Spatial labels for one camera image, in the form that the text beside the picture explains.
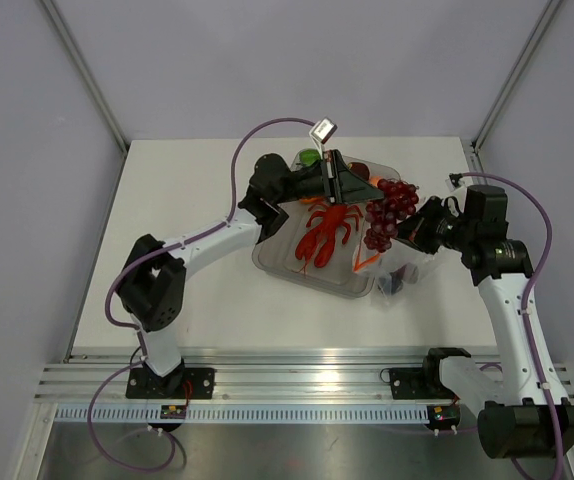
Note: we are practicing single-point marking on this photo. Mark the clear grey plastic tray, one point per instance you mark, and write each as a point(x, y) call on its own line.
point(276, 257)

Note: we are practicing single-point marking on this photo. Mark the dark red passion fruit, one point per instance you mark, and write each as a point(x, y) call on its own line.
point(360, 169)

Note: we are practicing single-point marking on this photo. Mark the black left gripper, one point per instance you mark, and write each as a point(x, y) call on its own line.
point(341, 185)

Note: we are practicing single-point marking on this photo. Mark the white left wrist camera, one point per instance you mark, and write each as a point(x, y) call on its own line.
point(322, 131)

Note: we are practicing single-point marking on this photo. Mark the white slotted cable duct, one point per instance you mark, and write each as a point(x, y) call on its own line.
point(246, 414)

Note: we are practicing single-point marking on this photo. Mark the peach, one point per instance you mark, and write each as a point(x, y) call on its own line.
point(375, 180)

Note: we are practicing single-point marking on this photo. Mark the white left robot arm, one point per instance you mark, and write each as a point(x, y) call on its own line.
point(152, 282)

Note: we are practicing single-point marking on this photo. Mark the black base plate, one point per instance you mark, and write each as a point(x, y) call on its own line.
point(197, 382)
point(415, 384)

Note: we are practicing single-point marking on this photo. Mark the right aluminium frame post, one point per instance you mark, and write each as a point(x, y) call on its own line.
point(519, 67)

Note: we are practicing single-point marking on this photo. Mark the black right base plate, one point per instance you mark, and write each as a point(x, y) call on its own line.
point(415, 384)

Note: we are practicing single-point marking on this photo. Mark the purple grape bunch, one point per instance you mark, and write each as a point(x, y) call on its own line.
point(383, 216)

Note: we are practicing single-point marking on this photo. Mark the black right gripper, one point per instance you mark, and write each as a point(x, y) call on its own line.
point(415, 229)

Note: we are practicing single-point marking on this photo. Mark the aluminium frame post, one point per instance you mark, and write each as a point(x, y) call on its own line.
point(519, 67)
point(57, 21)

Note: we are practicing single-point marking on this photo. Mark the aluminium mounting rail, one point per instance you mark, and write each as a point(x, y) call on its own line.
point(243, 376)

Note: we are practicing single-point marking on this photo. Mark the red plastic lobster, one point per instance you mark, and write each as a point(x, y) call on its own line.
point(318, 244)

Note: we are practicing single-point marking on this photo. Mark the left aluminium frame post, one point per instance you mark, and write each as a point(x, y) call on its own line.
point(57, 21)

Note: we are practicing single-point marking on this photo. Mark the orange fruit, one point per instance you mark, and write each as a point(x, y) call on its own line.
point(311, 200)

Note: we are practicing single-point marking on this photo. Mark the clear zip top bag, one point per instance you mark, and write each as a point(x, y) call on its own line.
point(371, 264)

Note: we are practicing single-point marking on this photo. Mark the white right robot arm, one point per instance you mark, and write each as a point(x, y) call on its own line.
point(529, 414)

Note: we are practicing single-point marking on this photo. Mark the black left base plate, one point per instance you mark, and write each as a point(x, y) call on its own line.
point(197, 382)

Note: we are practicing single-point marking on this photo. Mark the green bell pepper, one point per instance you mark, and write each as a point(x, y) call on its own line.
point(308, 157)

